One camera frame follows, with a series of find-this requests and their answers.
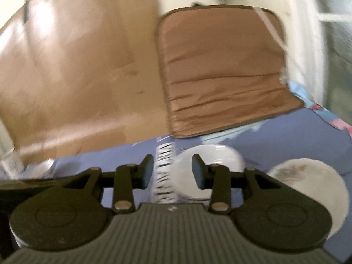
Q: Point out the white floral cup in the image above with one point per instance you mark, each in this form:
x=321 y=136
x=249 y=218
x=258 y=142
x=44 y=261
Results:
x=12 y=165

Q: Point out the brown cardboard sheet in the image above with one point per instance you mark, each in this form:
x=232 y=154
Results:
x=82 y=60

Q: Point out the white floral plate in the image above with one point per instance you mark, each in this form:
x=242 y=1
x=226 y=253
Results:
x=220 y=156
x=324 y=192

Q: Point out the clear plastic plug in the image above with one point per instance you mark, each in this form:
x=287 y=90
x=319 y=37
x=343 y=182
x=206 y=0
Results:
x=283 y=77

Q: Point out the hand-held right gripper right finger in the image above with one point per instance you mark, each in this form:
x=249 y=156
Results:
x=198 y=173

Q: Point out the blue printed blanket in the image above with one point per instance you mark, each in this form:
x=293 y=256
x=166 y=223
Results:
x=275 y=132

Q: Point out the brown cushion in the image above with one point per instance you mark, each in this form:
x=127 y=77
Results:
x=220 y=60

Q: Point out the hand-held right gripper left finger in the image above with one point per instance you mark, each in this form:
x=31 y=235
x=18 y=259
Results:
x=147 y=170

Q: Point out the white framed window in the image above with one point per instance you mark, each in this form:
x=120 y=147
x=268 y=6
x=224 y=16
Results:
x=308 y=33

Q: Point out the white bowl pink flowers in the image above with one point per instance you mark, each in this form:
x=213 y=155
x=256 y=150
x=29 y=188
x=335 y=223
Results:
x=49 y=167

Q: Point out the pink and blue bedsheet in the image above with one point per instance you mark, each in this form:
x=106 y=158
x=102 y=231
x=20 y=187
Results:
x=341 y=123

